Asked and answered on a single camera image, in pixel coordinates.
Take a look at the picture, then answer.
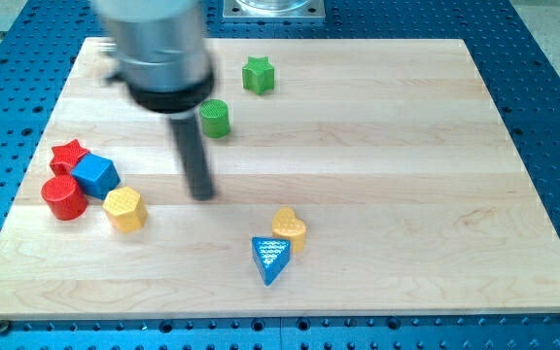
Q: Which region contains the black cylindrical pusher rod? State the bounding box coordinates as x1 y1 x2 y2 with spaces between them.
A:
169 110 215 201

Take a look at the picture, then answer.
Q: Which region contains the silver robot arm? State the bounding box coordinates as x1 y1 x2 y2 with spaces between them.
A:
90 0 215 200

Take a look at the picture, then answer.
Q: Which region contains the yellow hexagon block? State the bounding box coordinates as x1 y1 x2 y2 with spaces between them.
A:
102 187 148 233

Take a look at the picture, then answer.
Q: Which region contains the blue triangle block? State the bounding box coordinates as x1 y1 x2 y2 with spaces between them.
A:
251 236 292 286

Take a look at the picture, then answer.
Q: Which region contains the green cylinder block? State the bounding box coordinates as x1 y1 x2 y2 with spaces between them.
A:
199 99 230 138

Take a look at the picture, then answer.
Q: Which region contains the blue cube block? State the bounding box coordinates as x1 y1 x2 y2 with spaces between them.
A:
71 154 121 200

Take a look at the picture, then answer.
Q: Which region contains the yellow heart block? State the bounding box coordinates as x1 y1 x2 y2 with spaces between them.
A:
271 207 307 253

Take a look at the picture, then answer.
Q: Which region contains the green star block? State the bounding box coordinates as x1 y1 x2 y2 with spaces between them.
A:
242 56 275 95

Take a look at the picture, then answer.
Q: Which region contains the red star block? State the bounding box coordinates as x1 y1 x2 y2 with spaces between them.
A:
50 139 90 176

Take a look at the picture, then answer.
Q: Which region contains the red cylinder block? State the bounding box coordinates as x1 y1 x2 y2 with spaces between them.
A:
41 175 88 221

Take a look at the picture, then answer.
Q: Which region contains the wooden board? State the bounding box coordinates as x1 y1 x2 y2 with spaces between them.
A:
0 38 560 320

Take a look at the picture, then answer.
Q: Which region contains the left board clamp screw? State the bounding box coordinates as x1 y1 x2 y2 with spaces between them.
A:
0 320 11 334

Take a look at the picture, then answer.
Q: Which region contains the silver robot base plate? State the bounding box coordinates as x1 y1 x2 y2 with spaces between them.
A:
222 0 326 22

